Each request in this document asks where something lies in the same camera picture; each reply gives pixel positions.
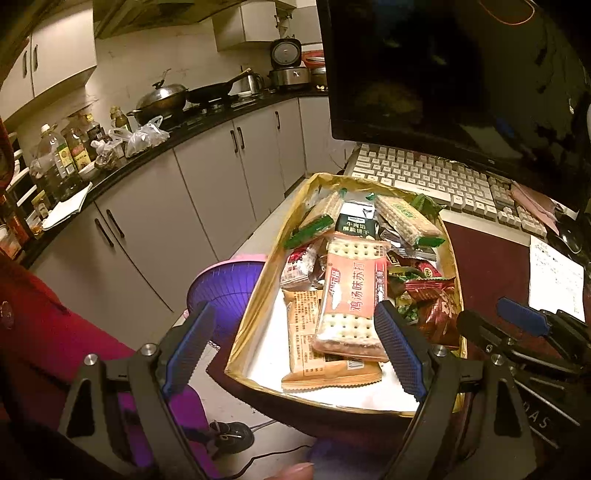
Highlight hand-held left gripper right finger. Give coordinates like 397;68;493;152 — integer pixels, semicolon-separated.
373;300;539;480

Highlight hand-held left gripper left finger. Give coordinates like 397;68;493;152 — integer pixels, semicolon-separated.
58;300;218;480

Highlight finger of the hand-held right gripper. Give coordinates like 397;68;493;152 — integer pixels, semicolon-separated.
456;308;580;374
496;296;591;358

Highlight green pea snack packet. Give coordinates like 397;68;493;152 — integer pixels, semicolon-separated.
390;295;423;326

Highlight red-brown snack packet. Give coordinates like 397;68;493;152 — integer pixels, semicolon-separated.
404;277;463;349

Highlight orange soda cracker packet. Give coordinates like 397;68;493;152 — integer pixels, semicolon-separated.
311;233;391;363

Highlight red packet with green label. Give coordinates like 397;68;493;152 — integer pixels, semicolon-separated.
388;256;455;283

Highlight gold cardboard box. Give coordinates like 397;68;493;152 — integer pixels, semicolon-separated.
224;172;467;418

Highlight tan biscuit packet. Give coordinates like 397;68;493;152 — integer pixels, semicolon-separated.
281;288;384;393

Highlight silver foil snack packet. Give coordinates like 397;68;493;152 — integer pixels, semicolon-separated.
379;228;437;264

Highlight clear cracker pack green ends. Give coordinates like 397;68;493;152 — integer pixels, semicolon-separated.
283;188;347;250
373;194;448;249

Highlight green leafy print packet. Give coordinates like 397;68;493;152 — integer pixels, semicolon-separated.
410;193;448;220

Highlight small red white packet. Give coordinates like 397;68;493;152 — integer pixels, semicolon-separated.
279;237;326;289

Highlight dark green biscuit packet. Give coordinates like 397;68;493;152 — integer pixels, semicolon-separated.
333;210;380;241

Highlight person's left hand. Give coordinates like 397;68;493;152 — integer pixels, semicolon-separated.
277;463;315;480

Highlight white lined notebook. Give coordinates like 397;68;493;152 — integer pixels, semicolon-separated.
527;235;586;325

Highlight purple electric fan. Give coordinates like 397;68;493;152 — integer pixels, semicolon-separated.
184;253;269;455

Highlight black computer mouse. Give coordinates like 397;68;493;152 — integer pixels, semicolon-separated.
547;210;586;256

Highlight pink cloth pouch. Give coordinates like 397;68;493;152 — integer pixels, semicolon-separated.
509;180;563;237

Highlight person's red garment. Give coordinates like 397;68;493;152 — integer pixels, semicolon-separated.
0;115;222;480

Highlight grey lower kitchen cabinets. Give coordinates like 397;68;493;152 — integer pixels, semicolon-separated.
28;96;333;356

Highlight white computer keyboard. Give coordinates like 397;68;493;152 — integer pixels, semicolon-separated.
344;143;550;237

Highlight black kitchen countertop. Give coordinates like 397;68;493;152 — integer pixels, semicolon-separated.
18;88;331;271

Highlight white paper sheets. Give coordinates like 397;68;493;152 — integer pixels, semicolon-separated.
41;181;94;232

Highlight small yellow seasoning box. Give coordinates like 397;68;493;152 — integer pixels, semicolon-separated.
28;189;52;227

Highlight red seasoning jar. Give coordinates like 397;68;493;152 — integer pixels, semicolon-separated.
0;222;24;261

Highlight bag of brown food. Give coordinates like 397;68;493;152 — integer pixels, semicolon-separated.
91;138;123;172

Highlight clear plastic bag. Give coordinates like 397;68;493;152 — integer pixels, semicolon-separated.
107;115;171;158

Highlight yellow label oil bottle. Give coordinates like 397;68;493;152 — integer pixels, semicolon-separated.
61;127;92;172

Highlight large cooking oil bottle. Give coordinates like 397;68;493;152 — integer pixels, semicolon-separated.
28;124;83;204

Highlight dark sauce bottle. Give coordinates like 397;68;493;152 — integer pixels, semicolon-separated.
84;113;106;153

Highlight green glass bottle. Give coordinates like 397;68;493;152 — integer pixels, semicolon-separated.
109;106;133;134

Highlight gas stove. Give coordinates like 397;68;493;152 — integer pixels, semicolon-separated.
161;92;278;132

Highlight white shelf rack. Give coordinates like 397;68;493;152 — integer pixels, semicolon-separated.
0;131;38;204

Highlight steel wok with lid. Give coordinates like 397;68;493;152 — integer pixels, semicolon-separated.
126;68;191;126

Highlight black frying pan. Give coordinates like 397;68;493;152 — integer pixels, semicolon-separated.
184;67;254;106

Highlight black computer monitor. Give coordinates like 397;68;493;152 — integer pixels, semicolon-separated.
316;0;591;215

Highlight steel kettle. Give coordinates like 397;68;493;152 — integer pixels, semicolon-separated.
240;71;267;96

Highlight stainless steel cooker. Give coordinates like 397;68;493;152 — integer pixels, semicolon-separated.
268;67;313;90

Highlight black rice cooker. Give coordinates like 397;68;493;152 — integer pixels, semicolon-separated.
270;37;304;71

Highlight white upper kitchen cabinet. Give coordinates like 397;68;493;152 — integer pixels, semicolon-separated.
213;0;324;52
0;0;99;132

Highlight range hood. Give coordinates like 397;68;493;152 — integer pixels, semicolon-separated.
92;0;259;41

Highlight black fan cable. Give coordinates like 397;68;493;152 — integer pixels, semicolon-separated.
217;415;319;480

